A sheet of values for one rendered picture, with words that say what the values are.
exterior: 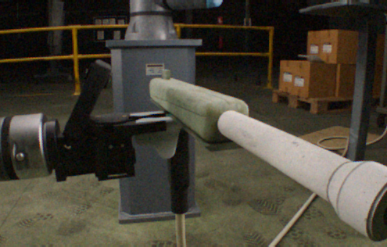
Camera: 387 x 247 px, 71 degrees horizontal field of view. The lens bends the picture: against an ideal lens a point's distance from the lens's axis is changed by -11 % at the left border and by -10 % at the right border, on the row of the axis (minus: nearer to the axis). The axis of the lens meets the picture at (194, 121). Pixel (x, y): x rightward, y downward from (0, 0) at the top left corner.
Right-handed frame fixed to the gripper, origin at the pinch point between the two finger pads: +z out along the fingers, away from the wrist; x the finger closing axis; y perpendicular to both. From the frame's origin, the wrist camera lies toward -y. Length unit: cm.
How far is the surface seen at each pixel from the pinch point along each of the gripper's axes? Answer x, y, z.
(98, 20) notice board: -1090, -168, 19
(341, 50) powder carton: -196, -16, 237
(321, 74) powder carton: -198, 9, 210
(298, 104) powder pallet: -218, 42, 195
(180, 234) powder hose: -0.1, 20.6, -1.7
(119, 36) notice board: -1084, -107, 90
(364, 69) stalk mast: -44, -4, 92
